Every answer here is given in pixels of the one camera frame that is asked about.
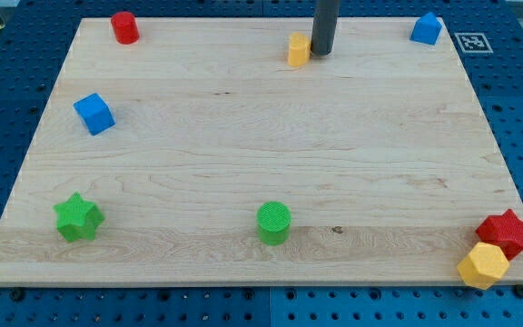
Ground red cylinder block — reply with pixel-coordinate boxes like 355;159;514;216
111;11;140;45

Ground wooden board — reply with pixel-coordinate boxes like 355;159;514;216
0;17;523;288

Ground green star block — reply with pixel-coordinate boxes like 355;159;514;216
53;193;104;243

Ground fiducial marker tag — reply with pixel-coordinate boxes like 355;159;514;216
454;32;493;54

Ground red star block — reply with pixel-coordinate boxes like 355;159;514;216
475;209;523;261

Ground blue cube block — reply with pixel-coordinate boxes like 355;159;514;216
74;93;115;135

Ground yellow hexagon block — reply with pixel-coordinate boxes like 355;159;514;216
457;242;510;290

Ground green cylinder block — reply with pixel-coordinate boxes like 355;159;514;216
256;202;291;246

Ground yellow heart block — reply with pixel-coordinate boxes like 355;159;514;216
287;32;311;67

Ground blue pentagon block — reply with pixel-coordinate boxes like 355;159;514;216
410;12;442;45

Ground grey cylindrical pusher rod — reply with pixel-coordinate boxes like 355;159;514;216
311;0;340;56

